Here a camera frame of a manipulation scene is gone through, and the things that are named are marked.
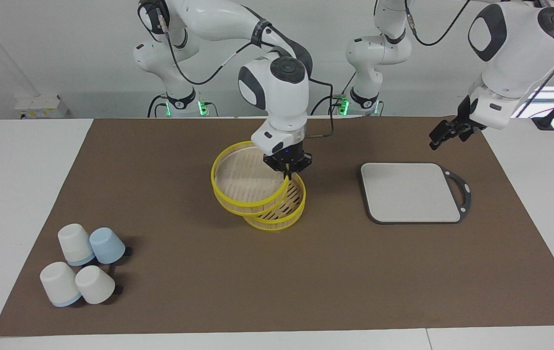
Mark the yellow rimmed steamer tier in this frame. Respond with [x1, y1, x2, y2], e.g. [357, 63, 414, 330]
[242, 172, 307, 233]
[210, 140, 291, 217]

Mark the grey cutting board black rim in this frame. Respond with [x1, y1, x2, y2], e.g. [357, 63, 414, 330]
[360, 162, 472, 225]

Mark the brown table mat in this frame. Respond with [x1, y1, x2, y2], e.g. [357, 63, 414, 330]
[0, 116, 554, 337]

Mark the light blue plastic cup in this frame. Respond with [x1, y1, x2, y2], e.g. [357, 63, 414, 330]
[89, 227, 126, 264]

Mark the white plastic cup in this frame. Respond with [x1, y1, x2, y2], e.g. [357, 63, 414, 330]
[39, 262, 83, 307]
[57, 224, 96, 266]
[75, 265, 116, 305]

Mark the white socket box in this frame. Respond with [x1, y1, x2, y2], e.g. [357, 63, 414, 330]
[14, 94, 70, 119]

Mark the black left base cable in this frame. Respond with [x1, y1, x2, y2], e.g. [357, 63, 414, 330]
[310, 72, 357, 116]

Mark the black base cable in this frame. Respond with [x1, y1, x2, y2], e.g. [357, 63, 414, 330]
[147, 94, 170, 118]
[310, 72, 357, 116]

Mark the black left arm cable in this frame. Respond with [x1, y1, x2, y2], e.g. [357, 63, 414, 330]
[402, 0, 472, 47]

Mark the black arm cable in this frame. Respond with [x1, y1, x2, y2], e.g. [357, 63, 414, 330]
[157, 12, 335, 140]
[402, 0, 472, 47]

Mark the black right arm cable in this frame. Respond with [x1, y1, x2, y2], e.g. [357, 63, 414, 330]
[157, 12, 335, 140]

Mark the black right base cable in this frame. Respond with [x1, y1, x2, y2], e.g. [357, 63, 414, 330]
[147, 94, 170, 118]

